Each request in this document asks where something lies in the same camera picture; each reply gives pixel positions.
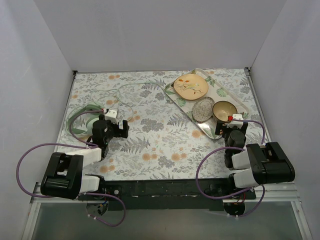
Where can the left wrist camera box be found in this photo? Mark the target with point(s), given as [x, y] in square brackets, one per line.
[111, 115]

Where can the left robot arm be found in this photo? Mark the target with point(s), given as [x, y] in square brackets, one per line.
[64, 178]

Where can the floral serving tray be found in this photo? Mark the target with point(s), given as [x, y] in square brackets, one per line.
[215, 91]

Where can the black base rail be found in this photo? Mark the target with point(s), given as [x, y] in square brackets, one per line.
[165, 194]

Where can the floral tablecloth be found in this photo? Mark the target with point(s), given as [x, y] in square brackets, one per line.
[163, 142]

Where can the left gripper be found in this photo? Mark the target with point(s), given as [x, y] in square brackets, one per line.
[119, 129]

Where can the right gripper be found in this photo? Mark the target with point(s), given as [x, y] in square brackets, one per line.
[230, 128]

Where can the cream bowl dark rim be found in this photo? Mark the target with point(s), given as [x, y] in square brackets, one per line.
[223, 109]

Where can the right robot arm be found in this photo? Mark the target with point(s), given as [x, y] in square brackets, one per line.
[258, 164]

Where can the yellow bird plate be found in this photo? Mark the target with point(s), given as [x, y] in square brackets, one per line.
[191, 87]

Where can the speckled saucer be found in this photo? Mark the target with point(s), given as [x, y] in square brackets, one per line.
[202, 110]

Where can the mint green headphones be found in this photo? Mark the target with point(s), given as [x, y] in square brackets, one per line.
[84, 126]

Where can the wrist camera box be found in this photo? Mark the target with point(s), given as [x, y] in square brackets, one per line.
[236, 119]
[111, 115]

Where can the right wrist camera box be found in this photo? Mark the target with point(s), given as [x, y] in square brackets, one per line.
[236, 119]

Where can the aluminium frame rail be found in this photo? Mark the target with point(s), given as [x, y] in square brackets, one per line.
[282, 192]

